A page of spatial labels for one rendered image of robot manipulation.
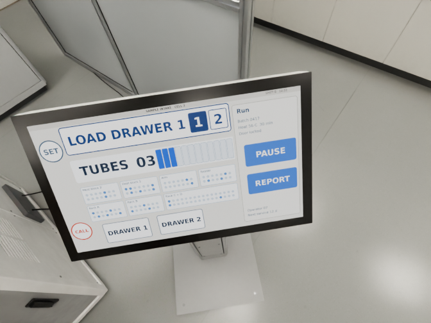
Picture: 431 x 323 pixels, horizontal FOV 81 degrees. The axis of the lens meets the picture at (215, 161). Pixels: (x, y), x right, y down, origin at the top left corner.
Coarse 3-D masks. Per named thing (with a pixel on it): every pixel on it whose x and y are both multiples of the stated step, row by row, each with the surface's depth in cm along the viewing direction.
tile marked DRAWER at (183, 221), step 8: (200, 208) 51; (160, 216) 51; (168, 216) 51; (176, 216) 51; (184, 216) 51; (192, 216) 51; (200, 216) 51; (160, 224) 51; (168, 224) 52; (176, 224) 52; (184, 224) 52; (192, 224) 52; (200, 224) 52; (160, 232) 52; (168, 232) 52; (176, 232) 52
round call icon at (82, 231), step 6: (78, 222) 50; (84, 222) 50; (72, 228) 50; (78, 228) 50; (84, 228) 50; (90, 228) 51; (72, 234) 51; (78, 234) 51; (84, 234) 51; (90, 234) 51; (78, 240) 51
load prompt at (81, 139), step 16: (176, 112) 44; (192, 112) 44; (208, 112) 44; (224, 112) 45; (64, 128) 44; (80, 128) 44; (96, 128) 44; (112, 128) 44; (128, 128) 44; (144, 128) 45; (160, 128) 45; (176, 128) 45; (192, 128) 45; (208, 128) 45; (224, 128) 46; (64, 144) 44; (80, 144) 45; (96, 144) 45; (112, 144) 45; (128, 144) 45; (144, 144) 46
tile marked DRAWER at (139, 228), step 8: (104, 224) 50; (112, 224) 51; (120, 224) 51; (128, 224) 51; (136, 224) 51; (144, 224) 51; (104, 232) 51; (112, 232) 51; (120, 232) 51; (128, 232) 51; (136, 232) 52; (144, 232) 52; (152, 232) 52; (112, 240) 52; (120, 240) 52
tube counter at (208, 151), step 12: (180, 144) 46; (192, 144) 46; (204, 144) 46; (216, 144) 46; (228, 144) 47; (144, 156) 46; (156, 156) 46; (168, 156) 47; (180, 156) 47; (192, 156) 47; (204, 156) 47; (216, 156) 47; (228, 156) 47; (144, 168) 47; (156, 168) 47; (168, 168) 47
